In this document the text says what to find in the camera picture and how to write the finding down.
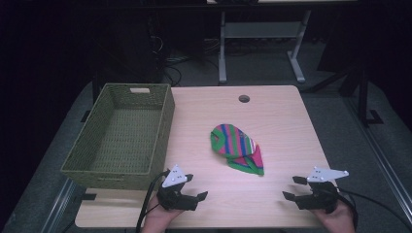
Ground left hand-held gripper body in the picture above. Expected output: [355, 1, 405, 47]
[156, 163, 199, 212]

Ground grey metal table frame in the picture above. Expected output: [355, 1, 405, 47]
[218, 9, 313, 84]

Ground grey metal floor rail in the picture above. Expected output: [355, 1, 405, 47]
[40, 177, 78, 233]
[343, 95, 412, 225]

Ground dark computer tower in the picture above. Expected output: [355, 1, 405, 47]
[93, 13, 165, 85]

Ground green woven basket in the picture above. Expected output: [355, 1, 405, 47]
[60, 83, 176, 191]

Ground black metal stand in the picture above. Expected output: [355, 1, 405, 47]
[302, 62, 385, 128]

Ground person's left hand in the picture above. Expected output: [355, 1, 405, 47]
[141, 195, 183, 233]

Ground black floor cables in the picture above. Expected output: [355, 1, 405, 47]
[161, 56, 192, 87]

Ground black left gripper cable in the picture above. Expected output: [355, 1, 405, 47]
[135, 170, 171, 233]

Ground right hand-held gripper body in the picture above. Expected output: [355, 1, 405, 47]
[293, 166, 350, 215]

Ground person's right hand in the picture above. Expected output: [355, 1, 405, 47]
[312, 199, 358, 233]

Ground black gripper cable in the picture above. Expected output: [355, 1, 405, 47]
[135, 170, 171, 233]
[336, 187, 412, 231]

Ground striped colourful sock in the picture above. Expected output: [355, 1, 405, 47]
[210, 123, 265, 177]

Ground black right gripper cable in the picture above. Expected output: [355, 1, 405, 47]
[336, 187, 412, 231]

